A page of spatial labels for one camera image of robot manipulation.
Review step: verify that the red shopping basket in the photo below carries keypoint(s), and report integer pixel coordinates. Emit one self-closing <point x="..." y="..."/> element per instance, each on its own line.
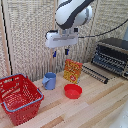
<point x="19" y="98"/>

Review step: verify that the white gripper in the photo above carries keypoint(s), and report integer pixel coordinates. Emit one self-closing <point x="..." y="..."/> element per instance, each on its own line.
<point x="61" y="39"/>

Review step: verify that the red bowl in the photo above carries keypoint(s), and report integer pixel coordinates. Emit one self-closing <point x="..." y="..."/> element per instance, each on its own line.
<point x="73" y="91"/>

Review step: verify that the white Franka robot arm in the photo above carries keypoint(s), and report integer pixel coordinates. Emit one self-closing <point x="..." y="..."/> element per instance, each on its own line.
<point x="73" y="13"/>

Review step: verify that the black toaster oven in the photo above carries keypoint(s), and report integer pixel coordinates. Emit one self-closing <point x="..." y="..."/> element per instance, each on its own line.
<point x="112" y="56"/>

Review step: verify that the blue mug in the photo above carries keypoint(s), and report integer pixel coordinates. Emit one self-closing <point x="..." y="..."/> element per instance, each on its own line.
<point x="49" y="81"/>

